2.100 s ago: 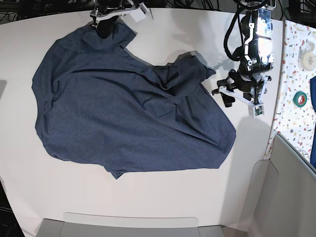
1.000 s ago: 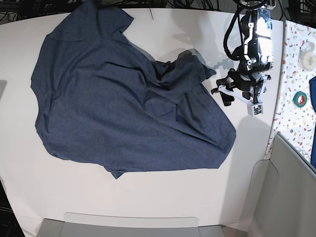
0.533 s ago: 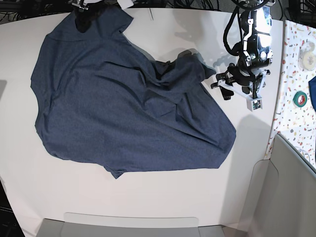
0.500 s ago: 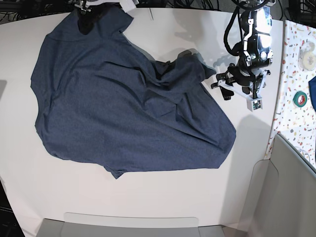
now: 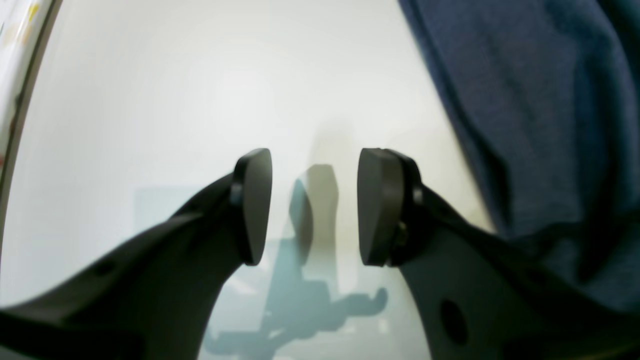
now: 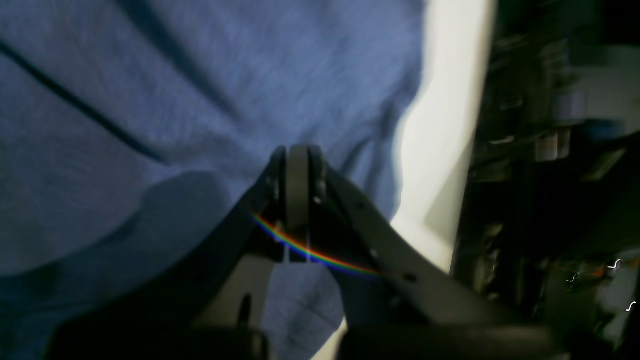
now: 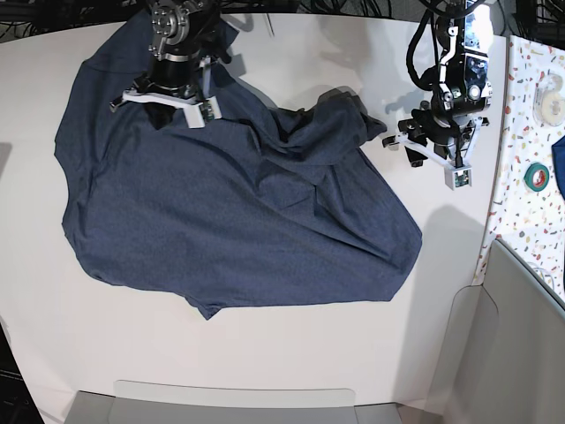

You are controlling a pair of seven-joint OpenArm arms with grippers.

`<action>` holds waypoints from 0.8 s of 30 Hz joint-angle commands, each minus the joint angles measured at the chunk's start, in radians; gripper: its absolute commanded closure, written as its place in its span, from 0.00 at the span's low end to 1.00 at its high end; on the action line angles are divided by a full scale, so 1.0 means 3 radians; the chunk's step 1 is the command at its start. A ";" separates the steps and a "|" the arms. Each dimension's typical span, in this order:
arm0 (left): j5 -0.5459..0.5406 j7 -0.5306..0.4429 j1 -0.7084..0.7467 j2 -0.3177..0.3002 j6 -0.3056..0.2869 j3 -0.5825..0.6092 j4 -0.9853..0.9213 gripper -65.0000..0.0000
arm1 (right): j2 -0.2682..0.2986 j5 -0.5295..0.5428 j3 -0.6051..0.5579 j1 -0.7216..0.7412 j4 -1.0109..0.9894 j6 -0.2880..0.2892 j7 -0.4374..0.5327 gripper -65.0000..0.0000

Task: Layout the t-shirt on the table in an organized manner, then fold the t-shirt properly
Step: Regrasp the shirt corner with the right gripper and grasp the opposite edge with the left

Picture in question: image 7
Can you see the grey chair bottom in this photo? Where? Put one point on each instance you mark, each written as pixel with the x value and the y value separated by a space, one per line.
pixel 144 402

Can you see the dark blue t-shirt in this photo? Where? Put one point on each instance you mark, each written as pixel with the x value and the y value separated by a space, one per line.
pixel 261 208

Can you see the clear tape roll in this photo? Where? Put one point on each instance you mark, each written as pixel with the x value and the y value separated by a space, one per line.
pixel 548 104

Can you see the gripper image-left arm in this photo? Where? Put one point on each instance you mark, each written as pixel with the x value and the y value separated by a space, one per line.
pixel 167 88

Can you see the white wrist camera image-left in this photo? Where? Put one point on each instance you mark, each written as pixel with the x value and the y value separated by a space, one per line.
pixel 197 115

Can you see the grey chair right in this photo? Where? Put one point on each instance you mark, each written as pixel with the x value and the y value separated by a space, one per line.
pixel 502 359

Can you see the green tape roll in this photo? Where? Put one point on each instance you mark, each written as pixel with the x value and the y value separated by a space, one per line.
pixel 536 178

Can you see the blue cloth on side surface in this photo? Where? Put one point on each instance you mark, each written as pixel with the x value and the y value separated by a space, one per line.
pixel 558 155

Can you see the terrazzo patterned side surface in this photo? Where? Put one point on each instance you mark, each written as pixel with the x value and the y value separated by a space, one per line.
pixel 532 224

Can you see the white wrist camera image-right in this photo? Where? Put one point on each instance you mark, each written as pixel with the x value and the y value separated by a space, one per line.
pixel 458 177

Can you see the grey chair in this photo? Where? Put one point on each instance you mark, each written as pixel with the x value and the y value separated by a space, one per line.
pixel 502 359
pixel 144 402

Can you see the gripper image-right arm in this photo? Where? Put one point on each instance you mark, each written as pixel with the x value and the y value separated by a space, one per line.
pixel 449 143

